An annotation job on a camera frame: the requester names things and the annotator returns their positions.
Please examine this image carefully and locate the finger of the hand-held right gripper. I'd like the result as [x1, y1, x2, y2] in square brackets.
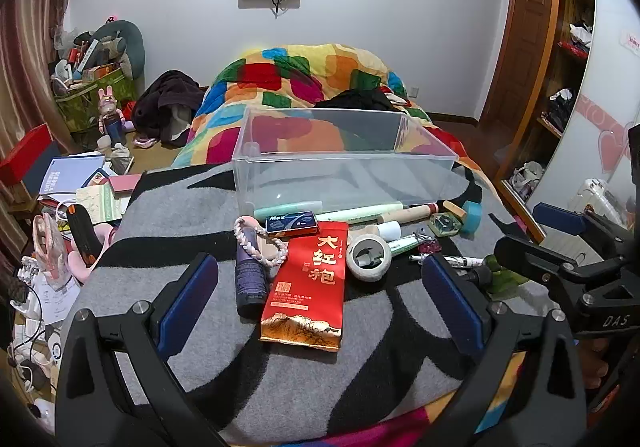
[493, 236, 626, 298]
[531, 202, 633, 258]

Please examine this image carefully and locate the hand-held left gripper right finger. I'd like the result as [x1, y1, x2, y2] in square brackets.
[420, 254, 588, 447]

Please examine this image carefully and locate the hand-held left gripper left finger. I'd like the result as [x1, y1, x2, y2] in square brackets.
[54, 252, 236, 447]

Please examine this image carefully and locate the dark green glass bottle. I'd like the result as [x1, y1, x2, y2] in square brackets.
[465, 252, 531, 298]

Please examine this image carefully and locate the purple bottle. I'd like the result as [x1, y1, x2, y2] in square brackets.
[235, 239, 268, 319]

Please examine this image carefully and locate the pink braided bracelet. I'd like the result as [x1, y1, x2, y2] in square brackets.
[234, 216, 289, 269]

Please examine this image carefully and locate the wooden stick with red band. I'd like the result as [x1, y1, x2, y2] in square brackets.
[376, 203, 440, 228]

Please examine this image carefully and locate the white tape roll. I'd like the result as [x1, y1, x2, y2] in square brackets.
[346, 234, 392, 283]

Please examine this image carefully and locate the red tea packet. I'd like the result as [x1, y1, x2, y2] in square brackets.
[259, 221, 350, 353]

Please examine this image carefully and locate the small blue box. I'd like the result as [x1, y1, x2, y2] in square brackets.
[265, 210, 319, 235]

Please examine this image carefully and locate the clear plastic storage box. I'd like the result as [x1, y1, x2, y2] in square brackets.
[231, 107, 460, 218]

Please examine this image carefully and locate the person's right hand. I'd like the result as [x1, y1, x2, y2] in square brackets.
[577, 339, 618, 390]

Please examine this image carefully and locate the white black marker pen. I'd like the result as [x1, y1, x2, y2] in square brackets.
[409, 254, 483, 269]

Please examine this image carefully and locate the white appliance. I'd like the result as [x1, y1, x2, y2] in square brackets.
[570, 177, 626, 228]

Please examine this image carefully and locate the teal tape roll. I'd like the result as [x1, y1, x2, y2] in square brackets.
[461, 201, 483, 235]

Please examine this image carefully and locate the white green toothpaste tube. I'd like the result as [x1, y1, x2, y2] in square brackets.
[387, 236, 426, 257]

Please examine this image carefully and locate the grey black blanket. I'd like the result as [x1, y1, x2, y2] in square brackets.
[80, 159, 541, 443]

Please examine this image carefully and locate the green patterned book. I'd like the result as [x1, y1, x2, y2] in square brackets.
[75, 184, 126, 227]

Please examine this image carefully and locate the long light green tube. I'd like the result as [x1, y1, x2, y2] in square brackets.
[316, 202, 405, 224]

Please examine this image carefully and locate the pink book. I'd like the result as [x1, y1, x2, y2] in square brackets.
[107, 173, 143, 198]

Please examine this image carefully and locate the mint green tube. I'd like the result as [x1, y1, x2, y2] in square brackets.
[254, 199, 323, 218]

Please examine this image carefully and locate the blue white book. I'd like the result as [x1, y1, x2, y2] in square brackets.
[39, 157, 106, 198]

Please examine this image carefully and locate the wooden door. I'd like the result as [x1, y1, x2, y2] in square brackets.
[480, 0, 556, 128]

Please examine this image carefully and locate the dark clothes pile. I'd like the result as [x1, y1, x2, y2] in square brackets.
[132, 70, 203, 145]

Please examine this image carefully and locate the wooden wardrobe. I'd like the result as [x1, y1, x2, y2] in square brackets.
[492, 0, 640, 248]

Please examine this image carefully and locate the green bag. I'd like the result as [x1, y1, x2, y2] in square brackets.
[54, 66, 138, 132]

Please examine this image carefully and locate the red box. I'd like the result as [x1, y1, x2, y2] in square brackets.
[0, 123, 55, 185]

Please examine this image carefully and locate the black clothing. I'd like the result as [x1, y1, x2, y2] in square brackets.
[314, 88, 401, 112]

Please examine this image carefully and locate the colourful patchwork quilt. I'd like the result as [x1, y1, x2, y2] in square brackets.
[172, 43, 531, 447]

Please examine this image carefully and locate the striped curtain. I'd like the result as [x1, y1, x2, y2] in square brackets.
[0, 0, 101, 278]

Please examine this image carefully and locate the black handle tool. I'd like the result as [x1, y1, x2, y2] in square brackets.
[66, 206, 103, 269]

